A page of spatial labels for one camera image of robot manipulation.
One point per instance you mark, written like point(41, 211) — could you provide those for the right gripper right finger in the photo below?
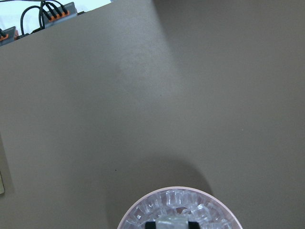
point(193, 225)

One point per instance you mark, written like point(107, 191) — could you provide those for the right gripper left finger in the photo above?
point(150, 225)

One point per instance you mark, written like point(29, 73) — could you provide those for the orange grey connector block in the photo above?
point(57, 14)

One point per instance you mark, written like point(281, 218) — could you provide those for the clear ice cubes pile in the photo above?
point(181, 207)

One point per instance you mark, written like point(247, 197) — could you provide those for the bamboo cutting board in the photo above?
point(2, 187)

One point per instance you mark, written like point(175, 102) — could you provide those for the pink bowl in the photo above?
point(124, 219)

